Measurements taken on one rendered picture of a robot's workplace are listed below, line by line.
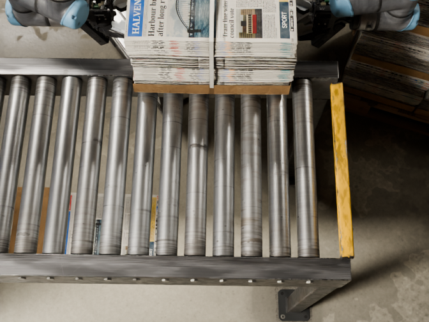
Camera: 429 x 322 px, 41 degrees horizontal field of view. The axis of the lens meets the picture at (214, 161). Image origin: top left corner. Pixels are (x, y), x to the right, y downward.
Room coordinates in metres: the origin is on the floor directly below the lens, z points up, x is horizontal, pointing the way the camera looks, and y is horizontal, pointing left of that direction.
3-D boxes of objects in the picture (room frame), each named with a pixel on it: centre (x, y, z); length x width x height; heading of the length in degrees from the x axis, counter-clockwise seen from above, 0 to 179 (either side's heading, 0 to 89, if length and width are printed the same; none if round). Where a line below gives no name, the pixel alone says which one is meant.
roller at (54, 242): (0.47, 0.37, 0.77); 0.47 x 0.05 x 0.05; 178
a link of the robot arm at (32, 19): (0.88, 0.47, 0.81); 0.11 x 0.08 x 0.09; 88
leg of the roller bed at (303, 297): (0.20, -0.27, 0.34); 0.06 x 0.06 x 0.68; 88
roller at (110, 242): (0.47, 0.24, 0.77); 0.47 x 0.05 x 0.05; 178
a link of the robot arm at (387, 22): (0.85, -0.48, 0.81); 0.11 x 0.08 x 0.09; 88
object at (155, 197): (0.48, 0.40, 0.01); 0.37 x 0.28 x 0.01; 88
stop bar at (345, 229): (0.43, -0.30, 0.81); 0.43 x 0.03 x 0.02; 178
